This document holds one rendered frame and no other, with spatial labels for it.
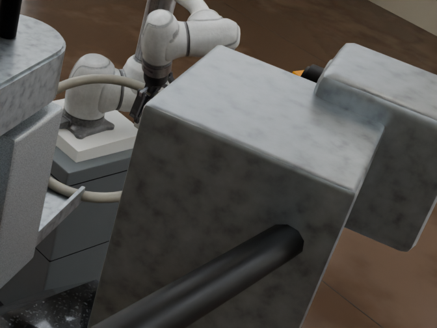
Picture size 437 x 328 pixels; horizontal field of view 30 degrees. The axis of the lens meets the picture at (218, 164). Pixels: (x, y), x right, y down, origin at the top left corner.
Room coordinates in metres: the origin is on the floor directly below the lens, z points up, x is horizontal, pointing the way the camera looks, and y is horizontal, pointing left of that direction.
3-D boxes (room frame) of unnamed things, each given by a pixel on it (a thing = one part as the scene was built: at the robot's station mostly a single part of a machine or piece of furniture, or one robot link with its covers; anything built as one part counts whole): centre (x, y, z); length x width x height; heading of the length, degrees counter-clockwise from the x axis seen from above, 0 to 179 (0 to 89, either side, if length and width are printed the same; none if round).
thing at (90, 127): (2.68, 0.55, 0.88); 0.22 x 0.18 x 0.06; 148
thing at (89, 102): (2.69, 0.53, 1.02); 0.18 x 0.16 x 0.22; 117
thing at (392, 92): (0.78, -0.14, 2.00); 0.20 x 0.18 x 0.15; 49
